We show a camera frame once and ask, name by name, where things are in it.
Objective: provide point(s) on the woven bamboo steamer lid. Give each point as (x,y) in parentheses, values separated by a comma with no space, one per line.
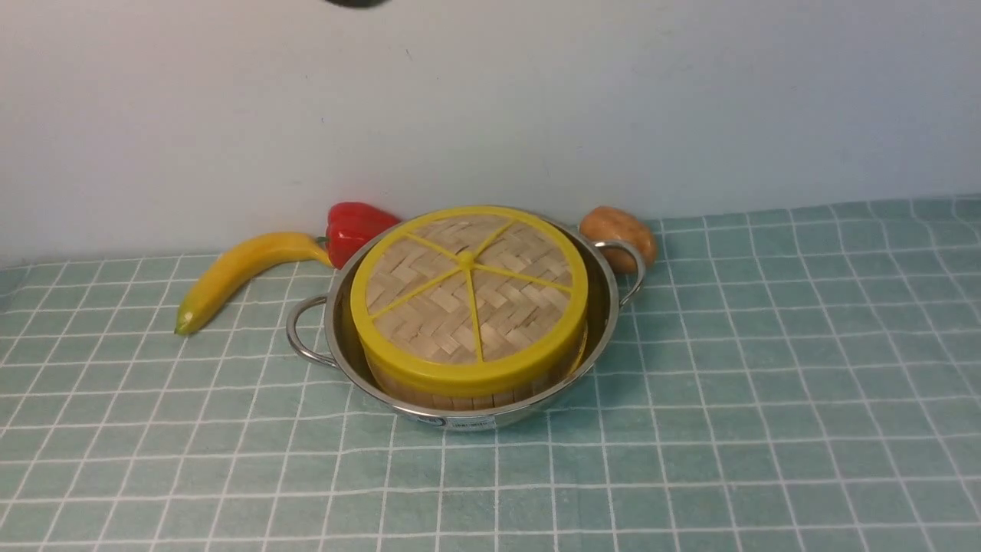
(460,284)

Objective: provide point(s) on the bamboo steamer basket yellow rim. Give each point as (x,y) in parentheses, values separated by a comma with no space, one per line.
(480,384)

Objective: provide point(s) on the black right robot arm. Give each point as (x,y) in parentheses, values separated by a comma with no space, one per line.
(357,4)

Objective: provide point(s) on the stainless steel pot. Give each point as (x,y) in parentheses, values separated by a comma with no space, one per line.
(320,329)

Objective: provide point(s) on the brown potato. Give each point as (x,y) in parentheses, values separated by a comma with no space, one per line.
(605,223)

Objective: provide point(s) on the red bell pepper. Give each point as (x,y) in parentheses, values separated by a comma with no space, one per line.
(350,226)

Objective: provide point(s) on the yellow banana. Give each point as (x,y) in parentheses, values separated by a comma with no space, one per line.
(240,264)

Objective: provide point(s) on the green checkered tablecloth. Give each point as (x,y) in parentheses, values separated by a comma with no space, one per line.
(790,380)

